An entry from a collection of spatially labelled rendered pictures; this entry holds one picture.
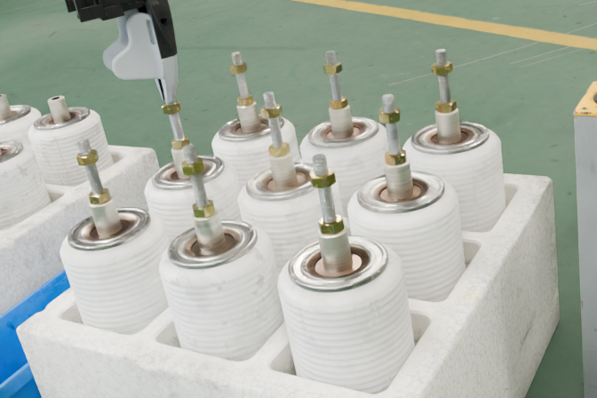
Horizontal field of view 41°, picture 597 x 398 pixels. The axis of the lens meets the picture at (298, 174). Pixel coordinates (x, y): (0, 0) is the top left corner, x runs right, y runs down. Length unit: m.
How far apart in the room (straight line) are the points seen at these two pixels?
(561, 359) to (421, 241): 0.29
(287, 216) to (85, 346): 0.21
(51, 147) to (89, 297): 0.38
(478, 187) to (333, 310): 0.25
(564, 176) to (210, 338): 0.75
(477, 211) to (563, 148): 0.60
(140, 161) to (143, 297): 0.41
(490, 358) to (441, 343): 0.10
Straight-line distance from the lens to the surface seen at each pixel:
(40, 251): 1.00
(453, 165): 0.75
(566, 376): 0.88
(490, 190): 0.78
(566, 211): 1.17
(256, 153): 0.86
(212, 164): 0.82
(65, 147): 1.07
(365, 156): 0.80
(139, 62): 0.75
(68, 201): 1.02
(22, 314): 0.96
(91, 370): 0.74
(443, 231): 0.67
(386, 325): 0.59
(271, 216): 0.71
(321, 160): 0.56
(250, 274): 0.64
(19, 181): 1.01
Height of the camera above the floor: 0.56
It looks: 24 degrees down
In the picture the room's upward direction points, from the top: 11 degrees counter-clockwise
